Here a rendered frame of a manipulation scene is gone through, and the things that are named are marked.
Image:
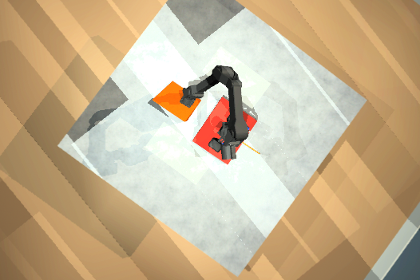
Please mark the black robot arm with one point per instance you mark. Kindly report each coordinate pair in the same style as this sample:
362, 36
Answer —
235, 131

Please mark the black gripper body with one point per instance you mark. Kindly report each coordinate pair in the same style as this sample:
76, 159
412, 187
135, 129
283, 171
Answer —
215, 144

